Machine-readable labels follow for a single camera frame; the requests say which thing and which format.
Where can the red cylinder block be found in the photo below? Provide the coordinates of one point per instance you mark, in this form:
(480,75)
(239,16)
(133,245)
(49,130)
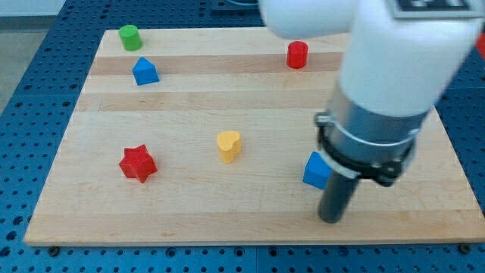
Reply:
(297,54)

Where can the wooden board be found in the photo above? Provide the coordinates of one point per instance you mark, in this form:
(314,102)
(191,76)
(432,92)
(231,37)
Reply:
(215,80)

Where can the blue pentagon block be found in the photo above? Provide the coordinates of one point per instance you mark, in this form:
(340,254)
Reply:
(145,72)

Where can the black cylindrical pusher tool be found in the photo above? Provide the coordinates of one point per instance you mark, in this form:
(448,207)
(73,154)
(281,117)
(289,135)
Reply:
(336,197)

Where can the red object at right edge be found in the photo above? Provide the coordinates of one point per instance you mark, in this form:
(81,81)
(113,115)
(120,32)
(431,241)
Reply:
(480,45)

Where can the green cylinder block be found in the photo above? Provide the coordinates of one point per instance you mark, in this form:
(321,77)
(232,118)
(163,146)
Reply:
(130,38)

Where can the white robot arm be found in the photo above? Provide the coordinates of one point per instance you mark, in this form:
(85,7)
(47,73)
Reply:
(400,58)

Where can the blue cube block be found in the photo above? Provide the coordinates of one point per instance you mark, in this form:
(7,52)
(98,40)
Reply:
(317,171)

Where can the red star block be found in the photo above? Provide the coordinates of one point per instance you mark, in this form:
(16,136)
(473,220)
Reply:
(137,163)

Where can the yellow heart block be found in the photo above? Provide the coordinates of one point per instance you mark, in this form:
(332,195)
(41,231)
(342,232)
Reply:
(229,144)

